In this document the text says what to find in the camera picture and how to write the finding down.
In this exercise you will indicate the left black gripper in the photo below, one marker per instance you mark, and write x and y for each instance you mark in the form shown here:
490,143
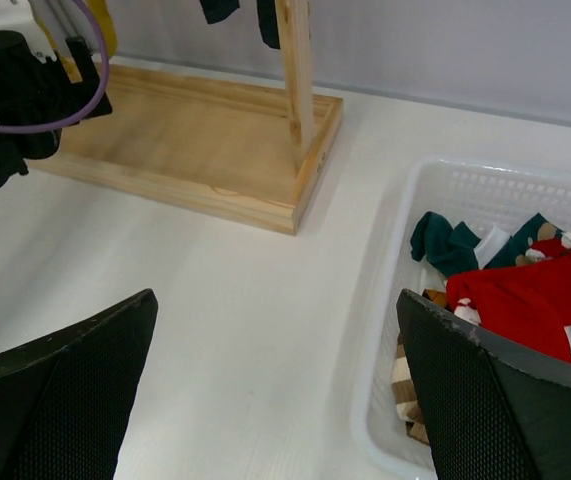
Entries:
32,92

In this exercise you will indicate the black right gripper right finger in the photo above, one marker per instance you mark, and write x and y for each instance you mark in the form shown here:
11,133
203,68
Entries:
493,409

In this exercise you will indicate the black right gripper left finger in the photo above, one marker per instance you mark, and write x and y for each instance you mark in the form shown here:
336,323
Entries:
66,397

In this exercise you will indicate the red sock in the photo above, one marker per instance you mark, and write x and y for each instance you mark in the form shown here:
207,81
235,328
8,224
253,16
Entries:
530,305

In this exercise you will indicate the mustard yellow sock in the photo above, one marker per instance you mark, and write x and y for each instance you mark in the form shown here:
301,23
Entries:
100,10

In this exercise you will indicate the wooden hanger stand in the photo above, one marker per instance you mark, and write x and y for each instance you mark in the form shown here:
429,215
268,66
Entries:
248,153

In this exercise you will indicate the green christmas sock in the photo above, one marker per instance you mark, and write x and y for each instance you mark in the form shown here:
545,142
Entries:
452,250

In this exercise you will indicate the white plastic basket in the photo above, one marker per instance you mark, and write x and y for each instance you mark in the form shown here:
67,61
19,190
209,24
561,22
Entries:
480,195

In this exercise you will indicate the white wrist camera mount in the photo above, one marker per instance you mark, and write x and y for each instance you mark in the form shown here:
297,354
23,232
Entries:
17,16

